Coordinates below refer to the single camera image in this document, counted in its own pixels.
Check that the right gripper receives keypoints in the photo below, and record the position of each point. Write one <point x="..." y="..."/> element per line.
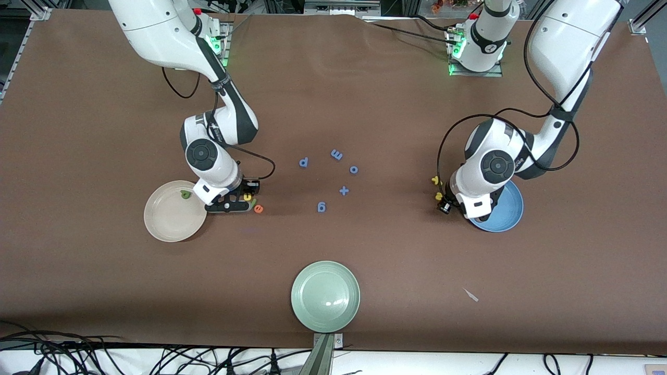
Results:
<point x="248" y="186"/>

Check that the brown table cover sheet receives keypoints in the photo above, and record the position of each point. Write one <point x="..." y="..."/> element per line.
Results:
<point x="365" y="104"/>

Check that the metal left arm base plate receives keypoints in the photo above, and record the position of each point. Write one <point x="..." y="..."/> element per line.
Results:
<point x="490" y="74"/>

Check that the blue foam letter m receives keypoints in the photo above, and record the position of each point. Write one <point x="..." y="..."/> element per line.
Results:
<point x="336" y="154"/>

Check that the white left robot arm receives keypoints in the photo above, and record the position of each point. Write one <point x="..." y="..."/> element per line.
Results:
<point x="497" y="165"/>

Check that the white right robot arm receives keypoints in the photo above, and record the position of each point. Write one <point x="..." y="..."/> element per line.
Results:
<point x="200" y="153"/>

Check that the grey metal camera bracket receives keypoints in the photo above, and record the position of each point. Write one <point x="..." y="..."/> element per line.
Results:
<point x="323" y="359"/>

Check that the white paper scrap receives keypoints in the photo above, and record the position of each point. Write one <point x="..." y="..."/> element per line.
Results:
<point x="471" y="296"/>

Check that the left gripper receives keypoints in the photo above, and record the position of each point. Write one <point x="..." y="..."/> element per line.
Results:
<point x="449" y="198"/>

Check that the pale green plate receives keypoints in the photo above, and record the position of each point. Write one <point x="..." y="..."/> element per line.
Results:
<point x="325" y="297"/>

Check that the beige plate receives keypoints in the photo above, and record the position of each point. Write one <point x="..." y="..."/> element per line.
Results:
<point x="172" y="219"/>

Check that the blue plate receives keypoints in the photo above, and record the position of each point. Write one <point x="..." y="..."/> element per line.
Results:
<point x="508" y="208"/>

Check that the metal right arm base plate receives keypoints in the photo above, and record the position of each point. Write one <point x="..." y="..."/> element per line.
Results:
<point x="227" y="36"/>

